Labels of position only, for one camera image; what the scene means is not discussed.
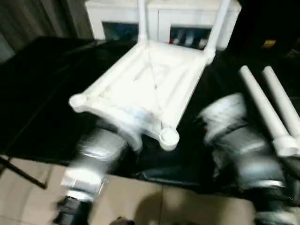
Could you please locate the white plastic table top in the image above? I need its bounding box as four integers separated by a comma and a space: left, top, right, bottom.
68, 38, 218, 151

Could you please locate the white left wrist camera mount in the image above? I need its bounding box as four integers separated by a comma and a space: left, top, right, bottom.
116, 105, 164, 152

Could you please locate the white plastic table leg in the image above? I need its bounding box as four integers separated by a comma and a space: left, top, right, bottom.
137, 0, 150, 45
262, 66, 300, 139
205, 0, 232, 57
238, 65, 300, 158

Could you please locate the black tripod stand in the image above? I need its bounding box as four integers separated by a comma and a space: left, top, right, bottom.
0, 155, 52, 191

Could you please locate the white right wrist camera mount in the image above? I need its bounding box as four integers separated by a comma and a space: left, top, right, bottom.
199, 93, 247, 144

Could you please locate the grey curtain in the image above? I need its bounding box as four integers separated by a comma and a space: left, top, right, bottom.
0, 0, 94, 64

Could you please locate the white cabinet with glass doors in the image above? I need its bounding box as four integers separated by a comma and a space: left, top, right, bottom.
85, 0, 242, 50

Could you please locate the black work mat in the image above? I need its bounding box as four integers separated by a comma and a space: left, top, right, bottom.
0, 36, 300, 195

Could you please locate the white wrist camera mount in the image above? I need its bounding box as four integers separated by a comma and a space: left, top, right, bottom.
199, 93, 247, 144
116, 105, 164, 152

